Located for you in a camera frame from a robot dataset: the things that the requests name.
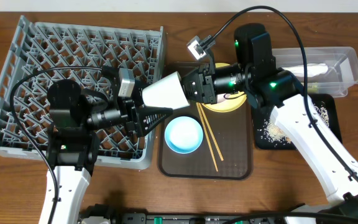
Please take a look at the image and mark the rice and scraps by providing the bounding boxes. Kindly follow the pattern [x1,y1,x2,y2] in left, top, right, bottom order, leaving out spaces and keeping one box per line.
[259,105,331,144]

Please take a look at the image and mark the white napkin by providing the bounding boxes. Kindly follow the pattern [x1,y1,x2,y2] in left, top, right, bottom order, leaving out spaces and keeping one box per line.
[283,63,328,78]

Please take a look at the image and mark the yellow round plate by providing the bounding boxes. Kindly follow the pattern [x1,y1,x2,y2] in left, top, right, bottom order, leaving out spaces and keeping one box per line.
[201,62,247,113]

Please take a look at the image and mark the patterned wooden chopstick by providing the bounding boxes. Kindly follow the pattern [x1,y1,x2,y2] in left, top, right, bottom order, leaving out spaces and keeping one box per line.
[196,103,219,172]

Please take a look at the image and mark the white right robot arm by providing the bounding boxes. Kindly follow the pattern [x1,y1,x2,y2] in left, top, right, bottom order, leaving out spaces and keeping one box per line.
[105,23,358,223]

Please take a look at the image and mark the light blue bowl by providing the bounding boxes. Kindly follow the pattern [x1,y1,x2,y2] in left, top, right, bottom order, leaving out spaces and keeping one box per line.
[164,116,204,154]

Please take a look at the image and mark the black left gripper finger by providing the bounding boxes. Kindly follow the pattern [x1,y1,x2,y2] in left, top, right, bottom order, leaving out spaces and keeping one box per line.
[101,65,150,94]
[134,106,173,137]

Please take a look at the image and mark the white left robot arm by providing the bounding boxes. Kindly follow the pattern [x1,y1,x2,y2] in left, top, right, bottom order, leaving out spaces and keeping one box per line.
[39,80,173,223]

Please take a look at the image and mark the clear plastic waste bin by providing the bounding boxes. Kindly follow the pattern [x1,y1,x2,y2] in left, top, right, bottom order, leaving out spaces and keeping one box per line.
[272,47,358,98]

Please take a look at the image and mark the plain wooden chopstick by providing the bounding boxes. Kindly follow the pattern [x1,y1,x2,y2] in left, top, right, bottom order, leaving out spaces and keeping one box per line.
[196,103,224,161]

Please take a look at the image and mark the white pinkish bowl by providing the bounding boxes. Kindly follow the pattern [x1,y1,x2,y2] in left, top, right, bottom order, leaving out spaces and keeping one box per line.
[142,72,190,110]

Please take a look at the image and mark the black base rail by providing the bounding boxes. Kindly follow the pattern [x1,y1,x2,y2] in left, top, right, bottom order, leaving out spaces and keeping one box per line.
[79,203,295,224]

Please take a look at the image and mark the black waste tray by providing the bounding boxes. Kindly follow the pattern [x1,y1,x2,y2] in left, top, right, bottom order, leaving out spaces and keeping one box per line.
[251,93,343,151]

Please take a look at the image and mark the dark brown serving tray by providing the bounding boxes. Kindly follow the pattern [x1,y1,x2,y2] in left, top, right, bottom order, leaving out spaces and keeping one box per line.
[157,61,254,180]

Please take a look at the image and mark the grey plastic dishwasher rack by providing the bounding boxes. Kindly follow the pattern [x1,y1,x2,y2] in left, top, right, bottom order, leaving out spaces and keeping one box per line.
[0,17,172,170]

